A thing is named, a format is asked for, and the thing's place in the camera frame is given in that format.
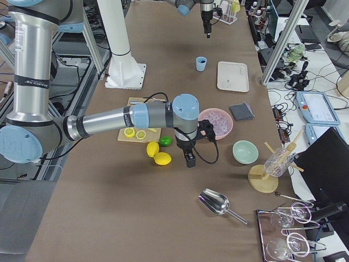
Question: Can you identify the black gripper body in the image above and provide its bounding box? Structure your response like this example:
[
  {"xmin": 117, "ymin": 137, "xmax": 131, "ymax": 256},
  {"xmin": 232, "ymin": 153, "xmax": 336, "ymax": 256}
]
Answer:
[
  {"xmin": 174, "ymin": 130, "xmax": 197, "ymax": 153},
  {"xmin": 201, "ymin": 0, "xmax": 213, "ymax": 23}
]

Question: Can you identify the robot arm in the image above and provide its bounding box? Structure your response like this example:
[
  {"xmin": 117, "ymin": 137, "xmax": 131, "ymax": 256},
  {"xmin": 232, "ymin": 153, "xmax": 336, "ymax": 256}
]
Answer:
[
  {"xmin": 1, "ymin": 1, "xmax": 199, "ymax": 164},
  {"xmin": 165, "ymin": 0, "xmax": 214, "ymax": 38}
]

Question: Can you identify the pink plastic cup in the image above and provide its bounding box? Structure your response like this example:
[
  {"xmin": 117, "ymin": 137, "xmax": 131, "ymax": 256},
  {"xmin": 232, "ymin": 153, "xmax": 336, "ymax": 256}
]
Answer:
[{"xmin": 219, "ymin": 0, "xmax": 229, "ymax": 14}]

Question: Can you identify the yellow plastic cup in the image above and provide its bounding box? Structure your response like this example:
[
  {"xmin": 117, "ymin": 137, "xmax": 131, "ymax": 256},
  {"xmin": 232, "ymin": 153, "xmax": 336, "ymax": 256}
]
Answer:
[{"xmin": 232, "ymin": 0, "xmax": 240, "ymax": 13}]

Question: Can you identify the clear ice cubes pile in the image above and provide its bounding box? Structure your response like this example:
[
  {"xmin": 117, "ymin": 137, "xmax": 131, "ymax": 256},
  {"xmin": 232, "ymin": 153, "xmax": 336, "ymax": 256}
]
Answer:
[{"xmin": 202, "ymin": 110, "xmax": 232, "ymax": 136}]

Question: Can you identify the light blue plastic cup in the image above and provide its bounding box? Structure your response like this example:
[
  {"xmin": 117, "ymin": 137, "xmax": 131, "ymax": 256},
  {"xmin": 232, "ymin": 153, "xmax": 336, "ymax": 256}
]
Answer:
[{"xmin": 196, "ymin": 56, "xmax": 207, "ymax": 72}]

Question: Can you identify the metal ice scoop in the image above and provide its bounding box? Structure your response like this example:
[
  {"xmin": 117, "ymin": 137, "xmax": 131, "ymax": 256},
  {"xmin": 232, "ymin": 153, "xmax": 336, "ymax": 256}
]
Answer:
[{"xmin": 198, "ymin": 188, "xmax": 248, "ymax": 225}]

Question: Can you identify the green lime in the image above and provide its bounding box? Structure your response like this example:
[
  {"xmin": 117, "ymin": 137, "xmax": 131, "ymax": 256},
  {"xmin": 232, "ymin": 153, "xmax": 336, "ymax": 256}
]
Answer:
[{"xmin": 159, "ymin": 135, "xmax": 173, "ymax": 147}]

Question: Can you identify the yellow lemon lower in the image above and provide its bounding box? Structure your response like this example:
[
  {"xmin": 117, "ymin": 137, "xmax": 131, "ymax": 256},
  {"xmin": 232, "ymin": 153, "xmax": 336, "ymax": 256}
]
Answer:
[{"xmin": 154, "ymin": 152, "xmax": 172, "ymax": 165}]

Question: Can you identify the yellow lemon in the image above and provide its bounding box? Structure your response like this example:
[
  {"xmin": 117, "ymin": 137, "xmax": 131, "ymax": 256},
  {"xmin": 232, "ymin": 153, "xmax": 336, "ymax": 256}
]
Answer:
[
  {"xmin": 146, "ymin": 141, "xmax": 160, "ymax": 158},
  {"xmin": 154, "ymin": 152, "xmax": 172, "ymax": 165}
]

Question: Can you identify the yellow lemon upper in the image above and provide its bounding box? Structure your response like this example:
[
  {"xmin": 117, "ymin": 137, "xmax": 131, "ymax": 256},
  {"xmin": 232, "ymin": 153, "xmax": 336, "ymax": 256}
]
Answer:
[{"xmin": 146, "ymin": 141, "xmax": 160, "ymax": 158}]

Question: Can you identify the wooden cutting board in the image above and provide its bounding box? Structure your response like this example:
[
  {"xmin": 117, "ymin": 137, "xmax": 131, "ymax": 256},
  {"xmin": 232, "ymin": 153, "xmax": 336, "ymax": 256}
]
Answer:
[{"xmin": 117, "ymin": 97, "xmax": 166, "ymax": 142}]

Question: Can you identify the pink bowl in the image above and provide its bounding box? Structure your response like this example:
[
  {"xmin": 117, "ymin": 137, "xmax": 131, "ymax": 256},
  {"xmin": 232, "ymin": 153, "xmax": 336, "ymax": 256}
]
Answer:
[{"xmin": 198, "ymin": 108, "xmax": 233, "ymax": 140}]

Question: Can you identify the lemon slice right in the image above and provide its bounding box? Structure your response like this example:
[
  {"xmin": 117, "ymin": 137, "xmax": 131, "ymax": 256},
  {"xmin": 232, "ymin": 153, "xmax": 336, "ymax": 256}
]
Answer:
[{"xmin": 136, "ymin": 130, "xmax": 147, "ymax": 140}]

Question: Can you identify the lemon slice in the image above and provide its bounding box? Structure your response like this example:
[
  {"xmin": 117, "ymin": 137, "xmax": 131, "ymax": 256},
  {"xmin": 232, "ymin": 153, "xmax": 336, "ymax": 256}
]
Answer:
[
  {"xmin": 123, "ymin": 127, "xmax": 136, "ymax": 138},
  {"xmin": 136, "ymin": 130, "xmax": 147, "ymax": 140}
]

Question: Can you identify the mint green bowl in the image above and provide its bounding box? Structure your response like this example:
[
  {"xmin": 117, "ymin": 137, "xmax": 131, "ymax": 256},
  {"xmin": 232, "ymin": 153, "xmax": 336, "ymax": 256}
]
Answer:
[{"xmin": 232, "ymin": 140, "xmax": 259, "ymax": 164}]

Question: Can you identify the beige rabbit tray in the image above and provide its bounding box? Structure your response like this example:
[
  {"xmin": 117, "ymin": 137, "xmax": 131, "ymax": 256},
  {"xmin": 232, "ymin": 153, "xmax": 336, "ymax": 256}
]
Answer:
[{"xmin": 217, "ymin": 61, "xmax": 249, "ymax": 93}]

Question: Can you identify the lemon slice left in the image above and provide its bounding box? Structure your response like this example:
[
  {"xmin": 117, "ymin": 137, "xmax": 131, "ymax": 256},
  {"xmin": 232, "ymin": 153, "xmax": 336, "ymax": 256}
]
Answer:
[{"xmin": 123, "ymin": 127, "xmax": 136, "ymax": 138}]

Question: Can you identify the grey folded cloth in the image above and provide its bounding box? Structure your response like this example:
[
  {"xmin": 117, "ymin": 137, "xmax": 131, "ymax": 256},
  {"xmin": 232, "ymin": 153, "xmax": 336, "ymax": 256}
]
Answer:
[{"xmin": 229, "ymin": 102, "xmax": 255, "ymax": 121}]

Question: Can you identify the metal muddler black tip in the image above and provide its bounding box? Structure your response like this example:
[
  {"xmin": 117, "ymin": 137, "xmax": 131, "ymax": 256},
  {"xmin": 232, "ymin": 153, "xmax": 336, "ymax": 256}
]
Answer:
[{"xmin": 128, "ymin": 101, "xmax": 147, "ymax": 105}]

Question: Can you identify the clear textured glass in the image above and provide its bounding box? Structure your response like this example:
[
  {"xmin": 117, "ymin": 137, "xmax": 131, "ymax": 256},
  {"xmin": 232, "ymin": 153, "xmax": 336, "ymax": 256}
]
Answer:
[{"xmin": 264, "ymin": 148, "xmax": 295, "ymax": 177}]

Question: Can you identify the bar spoon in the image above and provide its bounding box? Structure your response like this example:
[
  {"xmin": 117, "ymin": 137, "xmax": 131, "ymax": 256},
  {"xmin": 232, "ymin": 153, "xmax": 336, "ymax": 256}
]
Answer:
[{"xmin": 274, "ymin": 191, "xmax": 314, "ymax": 205}]

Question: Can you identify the wine glass upper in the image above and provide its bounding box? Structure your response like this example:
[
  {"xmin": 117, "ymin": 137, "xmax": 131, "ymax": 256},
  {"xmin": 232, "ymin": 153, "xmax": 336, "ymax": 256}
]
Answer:
[{"xmin": 270, "ymin": 202, "xmax": 311, "ymax": 229}]

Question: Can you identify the wine glass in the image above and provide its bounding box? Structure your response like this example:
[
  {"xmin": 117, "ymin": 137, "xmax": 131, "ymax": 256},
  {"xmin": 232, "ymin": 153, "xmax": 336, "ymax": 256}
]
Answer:
[
  {"xmin": 266, "ymin": 233, "xmax": 310, "ymax": 261},
  {"xmin": 270, "ymin": 202, "xmax": 311, "ymax": 229}
]

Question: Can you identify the metal glass rack tray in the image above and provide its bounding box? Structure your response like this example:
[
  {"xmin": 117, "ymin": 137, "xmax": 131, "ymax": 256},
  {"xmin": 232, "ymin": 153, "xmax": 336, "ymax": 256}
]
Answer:
[{"xmin": 256, "ymin": 203, "xmax": 327, "ymax": 261}]

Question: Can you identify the teach pendant lower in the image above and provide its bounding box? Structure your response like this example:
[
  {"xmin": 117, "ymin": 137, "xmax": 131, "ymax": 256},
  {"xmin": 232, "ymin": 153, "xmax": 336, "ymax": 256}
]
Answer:
[{"xmin": 305, "ymin": 123, "xmax": 343, "ymax": 145}]

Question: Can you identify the teach pendant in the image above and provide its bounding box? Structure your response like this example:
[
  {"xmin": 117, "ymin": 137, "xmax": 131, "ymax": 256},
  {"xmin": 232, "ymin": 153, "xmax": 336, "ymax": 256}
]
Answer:
[
  {"xmin": 305, "ymin": 123, "xmax": 343, "ymax": 145},
  {"xmin": 296, "ymin": 91, "xmax": 341, "ymax": 126}
]

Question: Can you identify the wine glass lower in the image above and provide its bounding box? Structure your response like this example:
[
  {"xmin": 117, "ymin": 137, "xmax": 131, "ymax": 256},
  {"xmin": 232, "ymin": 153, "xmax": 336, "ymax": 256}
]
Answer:
[{"xmin": 266, "ymin": 233, "xmax": 310, "ymax": 261}]

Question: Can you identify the teach pendant upper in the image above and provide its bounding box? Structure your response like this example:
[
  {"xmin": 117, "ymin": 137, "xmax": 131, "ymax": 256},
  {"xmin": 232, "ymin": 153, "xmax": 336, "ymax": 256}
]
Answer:
[{"xmin": 296, "ymin": 91, "xmax": 341, "ymax": 126}]

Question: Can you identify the black monitor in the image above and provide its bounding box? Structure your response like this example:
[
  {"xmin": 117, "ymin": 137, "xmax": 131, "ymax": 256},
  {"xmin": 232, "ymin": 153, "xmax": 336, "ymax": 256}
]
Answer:
[{"xmin": 295, "ymin": 128, "xmax": 348, "ymax": 203}]

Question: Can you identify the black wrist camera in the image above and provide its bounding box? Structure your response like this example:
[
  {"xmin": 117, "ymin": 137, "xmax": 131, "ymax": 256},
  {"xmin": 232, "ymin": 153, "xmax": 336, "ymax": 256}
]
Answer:
[
  {"xmin": 213, "ymin": 7, "xmax": 222, "ymax": 17},
  {"xmin": 195, "ymin": 120, "xmax": 216, "ymax": 142}
]

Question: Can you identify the white wire cup rack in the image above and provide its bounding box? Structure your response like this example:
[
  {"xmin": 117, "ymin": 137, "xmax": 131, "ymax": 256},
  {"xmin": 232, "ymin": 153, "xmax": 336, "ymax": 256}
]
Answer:
[{"xmin": 213, "ymin": 6, "xmax": 237, "ymax": 25}]

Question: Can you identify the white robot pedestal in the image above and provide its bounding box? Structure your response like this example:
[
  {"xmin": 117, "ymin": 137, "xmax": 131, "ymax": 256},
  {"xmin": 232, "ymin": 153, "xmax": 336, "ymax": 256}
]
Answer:
[{"xmin": 98, "ymin": 0, "xmax": 146, "ymax": 90}]

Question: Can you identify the aluminium frame post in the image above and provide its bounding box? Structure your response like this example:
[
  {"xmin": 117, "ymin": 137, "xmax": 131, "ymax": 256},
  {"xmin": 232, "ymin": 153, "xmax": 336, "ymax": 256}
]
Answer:
[{"xmin": 261, "ymin": 0, "xmax": 309, "ymax": 86}]

